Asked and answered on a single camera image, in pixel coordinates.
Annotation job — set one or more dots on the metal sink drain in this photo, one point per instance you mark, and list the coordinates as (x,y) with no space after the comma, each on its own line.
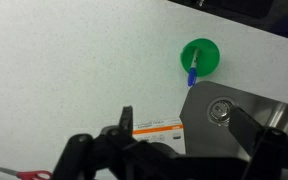
(220,110)

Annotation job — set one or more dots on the green plastic cup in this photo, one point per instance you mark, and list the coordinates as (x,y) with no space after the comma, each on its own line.
(206,55)

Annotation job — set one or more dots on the white marker with blue cap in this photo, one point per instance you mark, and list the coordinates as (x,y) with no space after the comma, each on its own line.
(192,74)

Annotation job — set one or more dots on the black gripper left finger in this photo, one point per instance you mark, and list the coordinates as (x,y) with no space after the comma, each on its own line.
(126,120)

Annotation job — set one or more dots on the stainless steel sink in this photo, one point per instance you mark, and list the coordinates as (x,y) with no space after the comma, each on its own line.
(200,133)

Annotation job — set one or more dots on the white and orange box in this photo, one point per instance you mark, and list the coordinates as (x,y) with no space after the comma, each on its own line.
(157,129)

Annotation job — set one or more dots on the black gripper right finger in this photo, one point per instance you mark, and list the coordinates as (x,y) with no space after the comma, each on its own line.
(245,128)

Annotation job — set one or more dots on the black appliance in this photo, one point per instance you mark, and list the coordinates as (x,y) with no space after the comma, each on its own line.
(244,10)

